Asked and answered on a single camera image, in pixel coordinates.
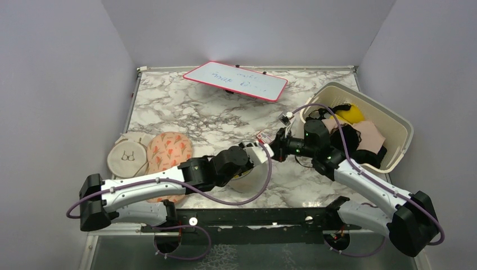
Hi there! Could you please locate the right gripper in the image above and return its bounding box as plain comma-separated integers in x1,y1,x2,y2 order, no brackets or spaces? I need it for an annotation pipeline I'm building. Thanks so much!
268,127,317,163

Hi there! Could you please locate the white mesh laundry bag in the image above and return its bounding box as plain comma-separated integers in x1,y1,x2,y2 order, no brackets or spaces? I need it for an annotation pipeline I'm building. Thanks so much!
228,163,268,194

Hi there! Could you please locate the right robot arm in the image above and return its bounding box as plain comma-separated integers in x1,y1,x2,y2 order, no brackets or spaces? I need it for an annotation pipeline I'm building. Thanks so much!
271,120,440,257

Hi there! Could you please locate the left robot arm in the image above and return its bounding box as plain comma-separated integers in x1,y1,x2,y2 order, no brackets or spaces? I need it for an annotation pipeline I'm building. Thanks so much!
79,143,273,232

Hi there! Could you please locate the pink floral laundry bag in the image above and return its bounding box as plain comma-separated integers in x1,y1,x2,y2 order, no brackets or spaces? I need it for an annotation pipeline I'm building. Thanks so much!
146,131,194,204

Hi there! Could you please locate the yellow bra in basket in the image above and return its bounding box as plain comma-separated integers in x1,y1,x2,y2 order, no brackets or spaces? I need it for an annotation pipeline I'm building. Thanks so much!
332,103,366,124

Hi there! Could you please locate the pink bra in basket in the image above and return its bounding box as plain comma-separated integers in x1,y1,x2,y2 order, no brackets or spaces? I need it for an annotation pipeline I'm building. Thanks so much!
322,118,385,154

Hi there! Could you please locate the beige round bra bag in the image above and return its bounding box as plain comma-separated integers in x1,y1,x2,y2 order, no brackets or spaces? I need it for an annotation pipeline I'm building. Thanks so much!
106,132,153,179

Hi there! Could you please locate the cream laundry basket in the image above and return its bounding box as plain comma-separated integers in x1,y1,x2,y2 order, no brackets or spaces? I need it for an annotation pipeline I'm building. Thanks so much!
307,82,414,174

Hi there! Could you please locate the small red card box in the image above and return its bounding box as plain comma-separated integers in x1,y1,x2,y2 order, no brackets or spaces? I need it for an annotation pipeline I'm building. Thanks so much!
256,130,274,144

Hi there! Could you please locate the red framed whiteboard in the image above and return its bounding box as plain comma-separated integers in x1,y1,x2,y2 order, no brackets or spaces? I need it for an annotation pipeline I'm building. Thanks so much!
183,61,288,102

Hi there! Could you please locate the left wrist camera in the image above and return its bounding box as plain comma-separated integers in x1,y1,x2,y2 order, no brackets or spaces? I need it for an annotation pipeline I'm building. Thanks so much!
244,141,274,167

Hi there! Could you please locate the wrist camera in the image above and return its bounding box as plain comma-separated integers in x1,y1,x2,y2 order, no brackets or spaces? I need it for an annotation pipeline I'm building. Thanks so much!
244,141,274,167
277,111,295,137

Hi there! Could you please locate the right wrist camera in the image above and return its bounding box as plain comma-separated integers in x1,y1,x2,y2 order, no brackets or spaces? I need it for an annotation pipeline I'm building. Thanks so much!
277,111,295,137

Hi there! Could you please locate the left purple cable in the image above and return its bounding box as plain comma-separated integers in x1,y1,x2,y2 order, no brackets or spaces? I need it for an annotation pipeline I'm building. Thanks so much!
66,141,273,220

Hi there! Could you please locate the purple cable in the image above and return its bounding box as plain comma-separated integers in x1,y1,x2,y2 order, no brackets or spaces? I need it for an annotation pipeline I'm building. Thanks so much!
292,103,446,246
66,141,273,220

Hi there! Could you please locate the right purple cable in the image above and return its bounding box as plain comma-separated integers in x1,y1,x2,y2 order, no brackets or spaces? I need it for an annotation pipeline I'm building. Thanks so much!
292,103,446,246

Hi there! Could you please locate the black front mounting rail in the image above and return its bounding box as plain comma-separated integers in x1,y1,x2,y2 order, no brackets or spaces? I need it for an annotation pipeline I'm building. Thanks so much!
140,207,358,245

